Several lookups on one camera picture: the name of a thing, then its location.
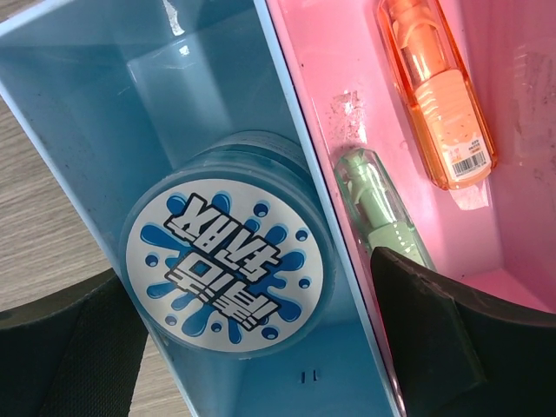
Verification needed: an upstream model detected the blue round jar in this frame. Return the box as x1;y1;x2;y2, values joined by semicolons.
120;131;335;358

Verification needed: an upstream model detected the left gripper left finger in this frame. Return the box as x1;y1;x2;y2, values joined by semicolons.
1;269;148;416

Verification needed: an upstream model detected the light green pen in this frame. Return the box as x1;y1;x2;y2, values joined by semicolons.
334;148;435;270

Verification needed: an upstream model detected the orange highlighter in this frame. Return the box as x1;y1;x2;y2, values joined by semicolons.
376;0;498;190

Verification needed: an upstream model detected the pink plastic bin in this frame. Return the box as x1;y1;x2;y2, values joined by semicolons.
255;1;555;416

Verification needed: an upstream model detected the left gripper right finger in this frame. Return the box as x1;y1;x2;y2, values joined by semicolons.
370;248;555;416

